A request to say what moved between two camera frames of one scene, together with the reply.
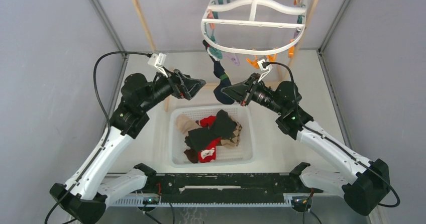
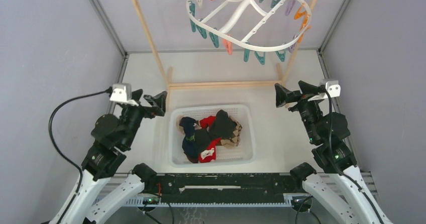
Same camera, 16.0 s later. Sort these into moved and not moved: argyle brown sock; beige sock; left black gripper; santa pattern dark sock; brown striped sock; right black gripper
Moved: left black gripper; right black gripper; santa pattern dark sock
Not moved: brown striped sock; argyle brown sock; beige sock
